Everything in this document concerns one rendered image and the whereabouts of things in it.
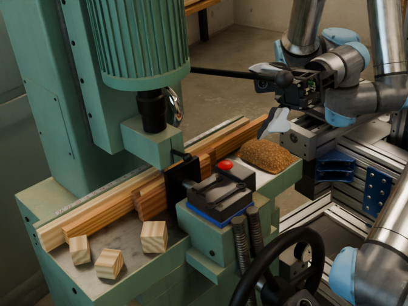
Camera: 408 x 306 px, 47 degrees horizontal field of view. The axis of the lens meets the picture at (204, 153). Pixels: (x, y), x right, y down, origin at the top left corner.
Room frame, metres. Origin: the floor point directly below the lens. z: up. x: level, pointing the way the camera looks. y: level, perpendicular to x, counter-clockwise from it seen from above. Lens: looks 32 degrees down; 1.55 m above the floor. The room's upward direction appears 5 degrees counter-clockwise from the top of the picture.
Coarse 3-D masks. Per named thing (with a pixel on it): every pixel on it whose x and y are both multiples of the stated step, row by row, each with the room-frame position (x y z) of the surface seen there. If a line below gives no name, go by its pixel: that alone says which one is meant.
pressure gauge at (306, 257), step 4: (296, 244) 0.89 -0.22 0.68; (300, 244) 0.88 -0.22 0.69; (304, 244) 0.88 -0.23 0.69; (308, 244) 0.88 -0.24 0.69; (296, 248) 0.88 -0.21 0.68; (300, 248) 0.88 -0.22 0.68; (304, 248) 0.87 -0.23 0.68; (308, 248) 0.88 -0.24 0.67; (296, 252) 0.88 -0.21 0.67; (300, 252) 0.87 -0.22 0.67; (304, 252) 0.86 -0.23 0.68; (296, 256) 0.87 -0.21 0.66; (300, 256) 0.87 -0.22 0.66; (304, 256) 0.87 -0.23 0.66; (308, 256) 0.88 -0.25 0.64; (300, 260) 0.89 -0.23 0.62; (304, 260) 0.87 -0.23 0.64; (308, 260) 0.88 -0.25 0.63
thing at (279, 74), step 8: (192, 72) 0.99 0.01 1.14; (200, 72) 0.97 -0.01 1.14; (208, 72) 0.95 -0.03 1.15; (216, 72) 0.93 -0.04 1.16; (224, 72) 0.91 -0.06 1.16; (232, 72) 0.90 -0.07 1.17; (240, 72) 0.88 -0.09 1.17; (248, 72) 0.87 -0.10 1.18; (280, 72) 0.80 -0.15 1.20; (288, 72) 0.79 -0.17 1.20; (264, 80) 0.83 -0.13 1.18; (272, 80) 0.81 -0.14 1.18; (280, 80) 0.78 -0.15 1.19; (288, 80) 0.78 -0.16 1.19; (280, 88) 0.79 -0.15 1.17
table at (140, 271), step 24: (288, 168) 0.92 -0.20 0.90; (264, 192) 0.87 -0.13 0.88; (168, 216) 0.79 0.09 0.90; (96, 240) 0.73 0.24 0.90; (120, 240) 0.72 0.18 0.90; (168, 240) 0.71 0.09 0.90; (264, 240) 0.72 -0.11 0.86; (48, 264) 0.72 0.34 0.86; (72, 264) 0.67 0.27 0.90; (144, 264) 0.65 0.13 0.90; (168, 264) 0.68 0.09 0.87; (192, 264) 0.69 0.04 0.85; (216, 264) 0.66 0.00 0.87; (72, 288) 0.63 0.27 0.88; (96, 288) 0.60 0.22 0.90; (120, 288) 0.61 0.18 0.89; (144, 288) 0.64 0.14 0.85
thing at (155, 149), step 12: (132, 120) 0.94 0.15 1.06; (132, 132) 0.89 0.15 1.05; (144, 132) 0.88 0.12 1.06; (168, 132) 0.87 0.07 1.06; (180, 132) 0.87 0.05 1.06; (132, 144) 0.90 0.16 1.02; (144, 144) 0.86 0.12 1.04; (156, 144) 0.83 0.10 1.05; (168, 144) 0.85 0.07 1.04; (180, 144) 0.87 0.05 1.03; (144, 156) 0.87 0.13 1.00; (156, 156) 0.83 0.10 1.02; (168, 156) 0.84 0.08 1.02
